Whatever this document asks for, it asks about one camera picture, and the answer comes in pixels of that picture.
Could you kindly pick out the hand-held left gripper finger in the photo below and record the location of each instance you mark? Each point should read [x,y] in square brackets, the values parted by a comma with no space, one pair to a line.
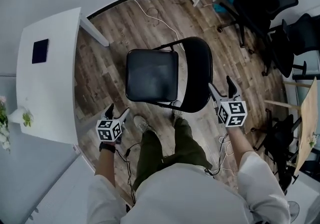
[125,117]
[110,112]

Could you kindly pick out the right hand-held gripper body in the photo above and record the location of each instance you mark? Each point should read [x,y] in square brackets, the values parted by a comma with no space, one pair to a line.
[232,114]

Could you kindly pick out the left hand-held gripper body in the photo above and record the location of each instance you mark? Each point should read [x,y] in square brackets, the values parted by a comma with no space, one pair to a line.
[108,130]

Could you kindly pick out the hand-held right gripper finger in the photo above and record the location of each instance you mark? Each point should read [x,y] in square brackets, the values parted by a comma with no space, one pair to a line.
[216,91]
[231,87]

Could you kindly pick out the black folding chair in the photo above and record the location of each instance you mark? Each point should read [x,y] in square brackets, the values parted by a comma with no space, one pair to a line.
[152,75]

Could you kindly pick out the person's right forearm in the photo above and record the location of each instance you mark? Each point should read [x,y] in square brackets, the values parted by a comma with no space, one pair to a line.
[238,145]

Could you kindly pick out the person's left forearm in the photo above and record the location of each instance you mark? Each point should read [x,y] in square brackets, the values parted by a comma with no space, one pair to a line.
[106,168]

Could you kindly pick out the black wristband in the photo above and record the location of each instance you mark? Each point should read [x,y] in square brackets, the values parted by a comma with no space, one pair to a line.
[107,147]

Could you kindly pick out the person's grey left shoe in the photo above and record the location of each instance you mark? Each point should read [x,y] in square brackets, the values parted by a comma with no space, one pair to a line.
[141,124]

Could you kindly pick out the person's grey shoe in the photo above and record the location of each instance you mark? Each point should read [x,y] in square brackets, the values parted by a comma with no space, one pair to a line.
[141,124]
[178,112]

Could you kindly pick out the person's olive trousers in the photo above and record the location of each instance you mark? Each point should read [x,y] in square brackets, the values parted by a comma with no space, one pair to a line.
[150,150]

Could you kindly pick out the person's grey right shoe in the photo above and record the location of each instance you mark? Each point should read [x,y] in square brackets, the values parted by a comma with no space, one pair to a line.
[178,112]

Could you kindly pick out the white desk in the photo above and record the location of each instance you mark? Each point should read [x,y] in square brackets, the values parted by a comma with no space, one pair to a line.
[57,87]

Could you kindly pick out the light wooden table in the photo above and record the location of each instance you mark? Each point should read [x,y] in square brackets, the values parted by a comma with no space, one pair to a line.
[308,117]

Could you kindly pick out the teal cloth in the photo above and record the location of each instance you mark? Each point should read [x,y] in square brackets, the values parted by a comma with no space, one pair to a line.
[220,7]

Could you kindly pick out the small green potted plant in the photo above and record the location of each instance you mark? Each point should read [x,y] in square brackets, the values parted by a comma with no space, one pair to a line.
[27,119]

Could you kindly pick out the small flowering potted plant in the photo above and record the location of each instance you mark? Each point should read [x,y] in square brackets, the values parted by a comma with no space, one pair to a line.
[313,140]

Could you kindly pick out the black tablet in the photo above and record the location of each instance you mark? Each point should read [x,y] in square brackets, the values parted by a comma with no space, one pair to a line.
[40,51]

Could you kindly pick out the white vase with pink flowers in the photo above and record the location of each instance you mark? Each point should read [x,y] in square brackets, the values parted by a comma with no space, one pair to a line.
[16,115]

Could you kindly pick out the person's white sweatshirt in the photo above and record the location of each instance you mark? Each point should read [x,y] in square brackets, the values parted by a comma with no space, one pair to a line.
[187,198]

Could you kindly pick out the white electric fan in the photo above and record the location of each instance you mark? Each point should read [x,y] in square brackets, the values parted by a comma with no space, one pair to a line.
[293,211]

